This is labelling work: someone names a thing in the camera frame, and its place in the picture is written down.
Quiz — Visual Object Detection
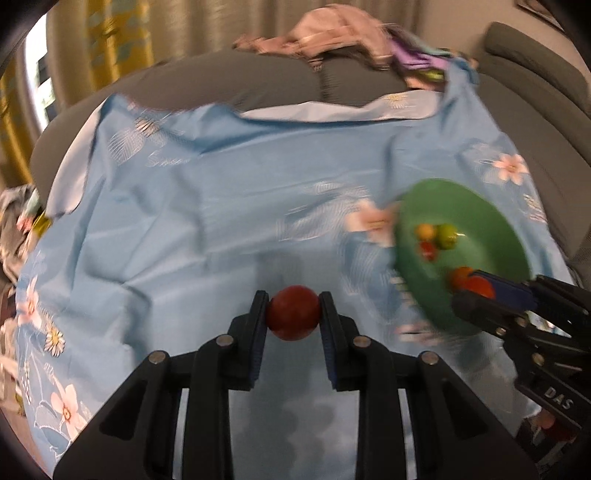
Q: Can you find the grey sofa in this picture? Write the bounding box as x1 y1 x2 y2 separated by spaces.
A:
30 22 590 284

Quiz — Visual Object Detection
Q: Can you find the yellow patterned curtain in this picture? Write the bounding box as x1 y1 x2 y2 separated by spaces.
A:
86 0 154 90

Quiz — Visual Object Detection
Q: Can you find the right hand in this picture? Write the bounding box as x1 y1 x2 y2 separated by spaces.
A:
535 409 556 430

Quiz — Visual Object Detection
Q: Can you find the clothes heap left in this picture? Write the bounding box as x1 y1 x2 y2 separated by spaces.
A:
0 184 52 296

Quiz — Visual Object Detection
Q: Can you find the tan round fruit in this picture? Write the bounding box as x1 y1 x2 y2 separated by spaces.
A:
415 223 438 242

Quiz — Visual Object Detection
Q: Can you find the blue floral cloth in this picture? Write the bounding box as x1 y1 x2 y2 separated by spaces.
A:
16 65 569 469

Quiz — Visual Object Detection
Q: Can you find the orange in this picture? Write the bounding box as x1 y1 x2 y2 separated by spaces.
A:
447 266 474 292

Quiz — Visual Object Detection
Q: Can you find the purple garment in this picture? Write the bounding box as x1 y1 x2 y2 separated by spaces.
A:
387 24 479 91

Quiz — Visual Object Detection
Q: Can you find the pink clothes pile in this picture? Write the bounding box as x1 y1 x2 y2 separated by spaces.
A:
232 4 393 70

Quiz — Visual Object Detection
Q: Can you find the cherry tomato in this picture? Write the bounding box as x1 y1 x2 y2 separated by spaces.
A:
266 285 320 341
462 275 496 299
419 241 439 262

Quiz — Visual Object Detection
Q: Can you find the green plastic bowl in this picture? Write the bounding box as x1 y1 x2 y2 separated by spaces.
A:
394 179 531 336

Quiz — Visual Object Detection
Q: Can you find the beige curtain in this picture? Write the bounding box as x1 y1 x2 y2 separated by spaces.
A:
45 0 424 107

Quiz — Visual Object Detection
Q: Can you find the small green fruit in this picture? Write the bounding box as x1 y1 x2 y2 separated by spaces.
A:
437 223 459 250

